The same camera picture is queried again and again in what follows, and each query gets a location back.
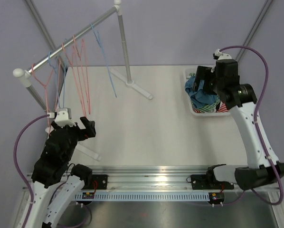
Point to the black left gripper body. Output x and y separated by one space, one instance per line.
76 134

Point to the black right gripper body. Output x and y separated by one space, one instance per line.
214 85

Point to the teal tank top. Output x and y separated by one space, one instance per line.
199 98

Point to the red white striped tank top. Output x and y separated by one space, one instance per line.
222 109

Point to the blue wire hanger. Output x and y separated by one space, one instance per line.
100 44

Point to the green white striped tank top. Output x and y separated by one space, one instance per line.
209 108

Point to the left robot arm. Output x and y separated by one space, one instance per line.
42 211

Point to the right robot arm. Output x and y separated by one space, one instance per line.
263 165

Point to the pink hanger under teal top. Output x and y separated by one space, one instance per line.
83 62

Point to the white plastic basket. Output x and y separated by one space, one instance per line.
187 72

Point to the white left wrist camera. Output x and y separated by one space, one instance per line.
62 117

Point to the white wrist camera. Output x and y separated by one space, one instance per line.
62 117
221 57

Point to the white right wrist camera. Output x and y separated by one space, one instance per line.
221 57

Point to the perforated cable duct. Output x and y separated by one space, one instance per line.
143 196

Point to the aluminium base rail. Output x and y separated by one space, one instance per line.
148 178

